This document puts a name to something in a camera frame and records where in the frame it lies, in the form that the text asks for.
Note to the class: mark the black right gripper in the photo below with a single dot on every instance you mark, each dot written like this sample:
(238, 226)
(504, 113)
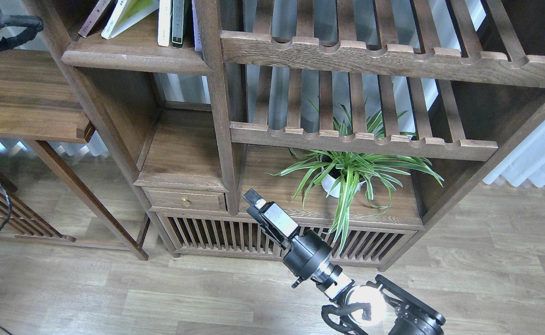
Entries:
(308, 257)

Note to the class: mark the yellow green book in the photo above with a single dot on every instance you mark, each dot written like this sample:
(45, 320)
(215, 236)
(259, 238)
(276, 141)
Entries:
(126, 13)

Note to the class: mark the dark maroon book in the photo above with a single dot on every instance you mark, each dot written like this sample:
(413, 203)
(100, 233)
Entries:
(99, 11)

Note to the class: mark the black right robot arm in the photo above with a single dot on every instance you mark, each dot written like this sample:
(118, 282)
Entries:
(352, 307)

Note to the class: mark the spider plant in white pot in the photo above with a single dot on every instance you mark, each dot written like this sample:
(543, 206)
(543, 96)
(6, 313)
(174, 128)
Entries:
(349, 169)

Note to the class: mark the dark wooden bookshelf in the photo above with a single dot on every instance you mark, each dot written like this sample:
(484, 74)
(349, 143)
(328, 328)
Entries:
(192, 131)

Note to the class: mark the white upright book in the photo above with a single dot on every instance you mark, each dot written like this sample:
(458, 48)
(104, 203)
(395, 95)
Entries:
(164, 23)

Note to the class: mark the slatted wooden rack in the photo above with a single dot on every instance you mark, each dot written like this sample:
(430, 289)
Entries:
(24, 221)

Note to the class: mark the wooden side table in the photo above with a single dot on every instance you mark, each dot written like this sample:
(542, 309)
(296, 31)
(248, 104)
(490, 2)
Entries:
(38, 106)

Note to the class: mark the white curtain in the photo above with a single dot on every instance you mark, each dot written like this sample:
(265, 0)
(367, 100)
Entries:
(526, 163)

